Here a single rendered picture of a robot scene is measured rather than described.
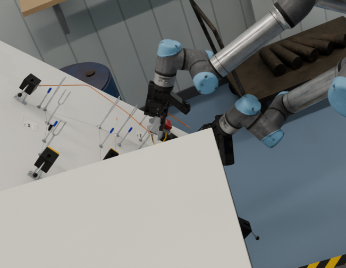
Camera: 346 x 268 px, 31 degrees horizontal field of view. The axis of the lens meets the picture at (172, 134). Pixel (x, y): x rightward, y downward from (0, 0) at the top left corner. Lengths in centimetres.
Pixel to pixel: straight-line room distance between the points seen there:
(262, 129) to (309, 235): 138
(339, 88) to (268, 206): 186
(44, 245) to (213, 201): 27
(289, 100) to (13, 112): 90
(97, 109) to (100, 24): 195
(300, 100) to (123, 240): 126
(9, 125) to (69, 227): 99
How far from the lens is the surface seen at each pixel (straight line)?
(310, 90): 204
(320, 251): 328
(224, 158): 216
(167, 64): 209
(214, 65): 200
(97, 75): 360
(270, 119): 209
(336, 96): 179
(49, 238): 98
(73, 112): 218
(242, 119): 206
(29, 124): 200
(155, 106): 216
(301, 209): 349
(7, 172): 177
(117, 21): 421
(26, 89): 202
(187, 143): 104
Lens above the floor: 247
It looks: 35 degrees down
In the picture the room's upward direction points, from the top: 20 degrees counter-clockwise
